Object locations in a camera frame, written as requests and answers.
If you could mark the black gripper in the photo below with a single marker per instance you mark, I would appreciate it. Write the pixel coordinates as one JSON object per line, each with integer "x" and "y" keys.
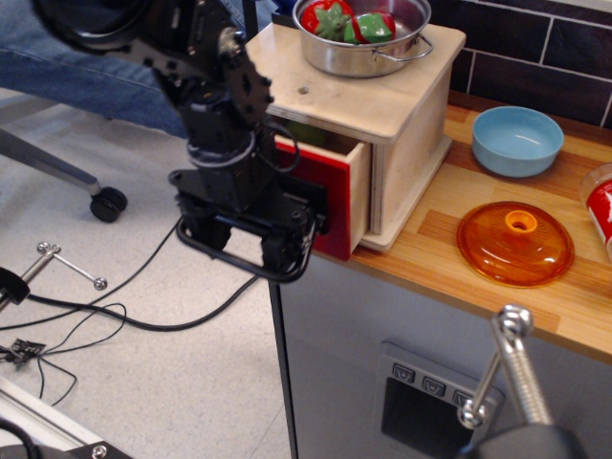
{"x": 233, "y": 180}

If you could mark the red front wooden drawer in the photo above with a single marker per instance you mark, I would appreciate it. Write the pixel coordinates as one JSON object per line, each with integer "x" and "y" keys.
{"x": 343, "y": 167}

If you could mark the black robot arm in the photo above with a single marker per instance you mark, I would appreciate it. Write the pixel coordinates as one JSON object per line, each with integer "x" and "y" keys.
{"x": 238, "y": 202}

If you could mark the light wooden box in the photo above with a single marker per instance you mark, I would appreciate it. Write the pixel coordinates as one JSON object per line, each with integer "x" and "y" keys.
{"x": 394, "y": 123}

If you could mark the green ball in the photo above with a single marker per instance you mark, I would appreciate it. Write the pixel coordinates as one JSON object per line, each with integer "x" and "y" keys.
{"x": 307, "y": 133}

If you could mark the office chair base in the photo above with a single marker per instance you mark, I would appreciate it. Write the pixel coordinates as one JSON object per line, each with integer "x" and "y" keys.
{"x": 107, "y": 203}

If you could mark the grey cabinet with panel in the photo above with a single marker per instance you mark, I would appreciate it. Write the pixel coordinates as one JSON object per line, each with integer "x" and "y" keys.
{"x": 375, "y": 365}

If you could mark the left metal clamp screw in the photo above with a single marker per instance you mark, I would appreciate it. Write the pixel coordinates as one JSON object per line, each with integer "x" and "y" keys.
{"x": 15, "y": 288}

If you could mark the metal clamp screw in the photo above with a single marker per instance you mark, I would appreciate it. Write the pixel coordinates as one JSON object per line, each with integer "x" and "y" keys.
{"x": 15, "y": 288}
{"x": 537, "y": 436}

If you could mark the steel pot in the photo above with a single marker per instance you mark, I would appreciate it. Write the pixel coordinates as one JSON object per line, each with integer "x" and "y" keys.
{"x": 369, "y": 60}

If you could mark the red toy strawberry left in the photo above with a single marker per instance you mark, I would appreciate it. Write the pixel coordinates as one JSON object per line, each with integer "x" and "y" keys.
{"x": 326, "y": 19}

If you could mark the red toy strawberry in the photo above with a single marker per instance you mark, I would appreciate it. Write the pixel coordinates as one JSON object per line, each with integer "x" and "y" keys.
{"x": 370, "y": 28}
{"x": 326, "y": 19}

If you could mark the red toy strawberry right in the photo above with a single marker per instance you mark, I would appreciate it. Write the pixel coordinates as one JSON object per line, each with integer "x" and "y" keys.
{"x": 370, "y": 28}

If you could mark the orange transparent lid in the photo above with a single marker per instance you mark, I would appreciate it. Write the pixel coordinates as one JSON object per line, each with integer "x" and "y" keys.
{"x": 515, "y": 244}

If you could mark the person leg in jeans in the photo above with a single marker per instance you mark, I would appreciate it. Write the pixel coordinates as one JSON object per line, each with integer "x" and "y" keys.
{"x": 72, "y": 81}

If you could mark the light blue bowl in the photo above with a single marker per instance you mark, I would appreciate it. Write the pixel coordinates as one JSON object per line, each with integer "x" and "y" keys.
{"x": 516, "y": 142}

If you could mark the red white cup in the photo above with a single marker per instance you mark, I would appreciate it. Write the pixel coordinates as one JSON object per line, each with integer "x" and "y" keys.
{"x": 595, "y": 194}

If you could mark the right metal clamp screw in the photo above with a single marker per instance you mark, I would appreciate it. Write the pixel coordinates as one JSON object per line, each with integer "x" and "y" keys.
{"x": 537, "y": 436}

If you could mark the aluminium frame rail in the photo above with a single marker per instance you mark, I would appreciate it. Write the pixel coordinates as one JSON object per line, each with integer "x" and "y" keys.
{"x": 56, "y": 435}

